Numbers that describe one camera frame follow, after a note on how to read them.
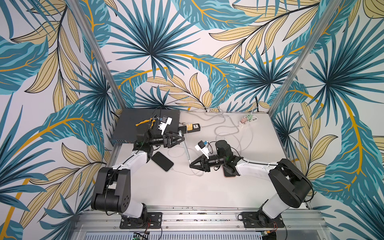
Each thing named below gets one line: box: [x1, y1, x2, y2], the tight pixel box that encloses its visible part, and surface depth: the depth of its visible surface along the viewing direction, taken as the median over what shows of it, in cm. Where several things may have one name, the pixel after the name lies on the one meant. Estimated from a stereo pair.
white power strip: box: [243, 115, 259, 125], surface depth 116 cm
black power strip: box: [178, 123, 201, 134], surface depth 109 cm
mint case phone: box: [151, 151, 174, 172], surface depth 95 cm
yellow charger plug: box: [186, 123, 193, 131], surface depth 105 cm
